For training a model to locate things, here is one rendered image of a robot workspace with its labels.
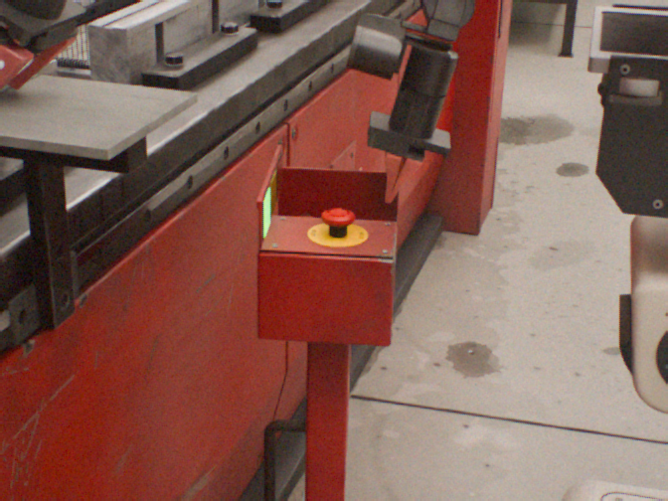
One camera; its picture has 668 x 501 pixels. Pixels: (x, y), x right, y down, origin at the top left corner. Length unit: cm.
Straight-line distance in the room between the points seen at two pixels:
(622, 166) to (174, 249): 58
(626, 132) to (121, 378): 64
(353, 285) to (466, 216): 203
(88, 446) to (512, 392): 141
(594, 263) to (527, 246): 21
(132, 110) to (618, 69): 46
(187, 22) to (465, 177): 172
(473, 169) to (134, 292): 203
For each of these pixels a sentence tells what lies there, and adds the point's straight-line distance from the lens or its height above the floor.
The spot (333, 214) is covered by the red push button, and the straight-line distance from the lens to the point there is 128.
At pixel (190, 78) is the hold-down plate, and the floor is 89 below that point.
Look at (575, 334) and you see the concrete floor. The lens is 279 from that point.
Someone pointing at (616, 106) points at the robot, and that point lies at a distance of 110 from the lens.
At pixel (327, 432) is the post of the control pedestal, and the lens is 146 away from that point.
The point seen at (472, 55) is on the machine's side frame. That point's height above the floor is 55.
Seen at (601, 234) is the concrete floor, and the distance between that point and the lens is 340.
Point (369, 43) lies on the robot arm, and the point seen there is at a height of 99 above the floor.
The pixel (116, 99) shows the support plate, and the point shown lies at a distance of 105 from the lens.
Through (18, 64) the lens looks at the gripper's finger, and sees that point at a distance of 99.
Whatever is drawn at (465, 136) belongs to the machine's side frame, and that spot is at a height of 31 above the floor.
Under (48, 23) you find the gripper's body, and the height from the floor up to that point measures 108.
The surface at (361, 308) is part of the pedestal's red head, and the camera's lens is 128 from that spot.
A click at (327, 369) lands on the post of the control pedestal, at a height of 58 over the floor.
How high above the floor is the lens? 130
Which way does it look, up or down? 24 degrees down
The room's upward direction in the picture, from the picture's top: 1 degrees clockwise
